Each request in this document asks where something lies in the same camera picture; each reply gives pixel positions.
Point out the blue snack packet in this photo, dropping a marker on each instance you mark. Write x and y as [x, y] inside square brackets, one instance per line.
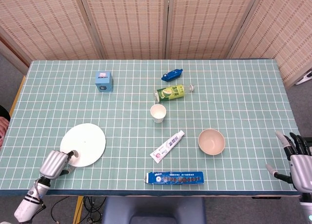
[171, 74]

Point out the dark blue chair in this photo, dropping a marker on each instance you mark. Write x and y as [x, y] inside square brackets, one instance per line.
[153, 209]

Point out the bamboo folding screen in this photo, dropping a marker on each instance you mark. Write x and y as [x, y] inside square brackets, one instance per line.
[122, 22]

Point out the white stand foot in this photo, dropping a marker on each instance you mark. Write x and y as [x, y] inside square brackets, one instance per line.
[306, 78]

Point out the white pink toothpaste tube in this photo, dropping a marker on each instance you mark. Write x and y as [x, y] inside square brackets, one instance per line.
[167, 146]

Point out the yellow table frame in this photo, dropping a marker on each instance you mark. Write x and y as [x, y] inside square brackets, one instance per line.
[78, 209]

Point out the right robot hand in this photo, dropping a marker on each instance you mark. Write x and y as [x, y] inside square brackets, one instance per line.
[302, 171]

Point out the blue speaker box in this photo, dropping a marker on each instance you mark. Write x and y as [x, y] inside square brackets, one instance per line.
[104, 81]

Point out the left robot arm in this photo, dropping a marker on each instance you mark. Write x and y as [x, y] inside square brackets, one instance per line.
[30, 199]

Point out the white round plate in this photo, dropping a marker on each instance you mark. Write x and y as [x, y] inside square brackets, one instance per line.
[85, 142]

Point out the green label tea bottle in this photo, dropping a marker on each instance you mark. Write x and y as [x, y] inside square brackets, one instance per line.
[170, 93]

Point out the blue cookie box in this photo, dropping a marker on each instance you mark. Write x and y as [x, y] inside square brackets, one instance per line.
[174, 177]

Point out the person beside table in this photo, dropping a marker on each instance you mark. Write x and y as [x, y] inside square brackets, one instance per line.
[3, 126]

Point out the white paper cup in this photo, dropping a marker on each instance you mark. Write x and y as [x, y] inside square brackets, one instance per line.
[158, 113]

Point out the beige bowl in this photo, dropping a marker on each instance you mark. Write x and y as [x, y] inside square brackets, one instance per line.
[211, 141]

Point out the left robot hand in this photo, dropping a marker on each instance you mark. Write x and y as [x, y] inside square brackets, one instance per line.
[52, 164]

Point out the green checked tablecloth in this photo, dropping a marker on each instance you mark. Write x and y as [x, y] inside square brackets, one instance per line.
[219, 107]

